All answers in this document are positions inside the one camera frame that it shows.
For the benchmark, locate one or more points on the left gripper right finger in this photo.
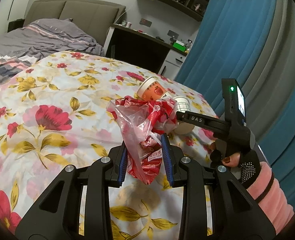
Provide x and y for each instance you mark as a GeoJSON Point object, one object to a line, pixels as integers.
{"type": "Point", "coordinates": [215, 204]}

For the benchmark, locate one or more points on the grey upholstered headboard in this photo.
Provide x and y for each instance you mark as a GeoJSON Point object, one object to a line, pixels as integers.
{"type": "Point", "coordinates": [94, 17]}

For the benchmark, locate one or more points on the blue and grey curtain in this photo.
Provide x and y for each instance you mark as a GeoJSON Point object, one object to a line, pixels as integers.
{"type": "Point", "coordinates": [252, 41]}

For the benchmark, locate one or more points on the floral bed sheet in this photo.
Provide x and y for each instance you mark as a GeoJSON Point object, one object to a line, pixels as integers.
{"type": "Point", "coordinates": [54, 114]}

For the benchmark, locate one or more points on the red white plastic bag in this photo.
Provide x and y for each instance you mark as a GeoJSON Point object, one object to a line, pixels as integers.
{"type": "Point", "coordinates": [141, 125]}

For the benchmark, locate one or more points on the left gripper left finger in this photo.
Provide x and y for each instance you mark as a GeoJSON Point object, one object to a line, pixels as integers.
{"type": "Point", "coordinates": [75, 205]}

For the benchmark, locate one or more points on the white drawer cabinet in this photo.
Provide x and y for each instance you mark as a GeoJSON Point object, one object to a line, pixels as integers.
{"type": "Point", "coordinates": [171, 65]}

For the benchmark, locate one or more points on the white grid paper cup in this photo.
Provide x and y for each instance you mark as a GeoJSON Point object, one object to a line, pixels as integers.
{"type": "Point", "coordinates": [183, 105]}

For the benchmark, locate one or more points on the orange apple paper cup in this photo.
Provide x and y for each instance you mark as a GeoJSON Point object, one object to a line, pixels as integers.
{"type": "Point", "coordinates": [151, 89]}

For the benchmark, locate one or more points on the right hand black glove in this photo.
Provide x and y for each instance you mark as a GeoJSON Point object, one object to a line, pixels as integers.
{"type": "Point", "coordinates": [248, 163]}

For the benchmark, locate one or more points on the green box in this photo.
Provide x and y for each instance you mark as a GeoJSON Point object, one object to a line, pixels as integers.
{"type": "Point", "coordinates": [179, 45]}

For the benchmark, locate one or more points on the dark wooden desk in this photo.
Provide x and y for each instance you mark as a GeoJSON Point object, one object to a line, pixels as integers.
{"type": "Point", "coordinates": [136, 48]}

